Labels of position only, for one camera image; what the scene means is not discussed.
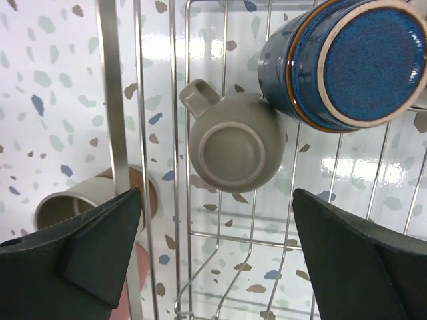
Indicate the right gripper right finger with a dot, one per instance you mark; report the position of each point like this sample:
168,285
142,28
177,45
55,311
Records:
359,269

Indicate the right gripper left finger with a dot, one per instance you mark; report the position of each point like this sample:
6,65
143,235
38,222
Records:
74,269

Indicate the steel cup with handle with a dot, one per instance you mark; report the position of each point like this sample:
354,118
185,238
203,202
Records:
86,195

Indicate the small grey-green mug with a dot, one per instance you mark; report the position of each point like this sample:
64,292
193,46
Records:
236,142

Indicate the dark blue mug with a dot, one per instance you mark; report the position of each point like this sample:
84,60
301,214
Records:
346,65

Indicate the wire dish rack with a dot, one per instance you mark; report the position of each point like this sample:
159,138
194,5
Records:
217,255

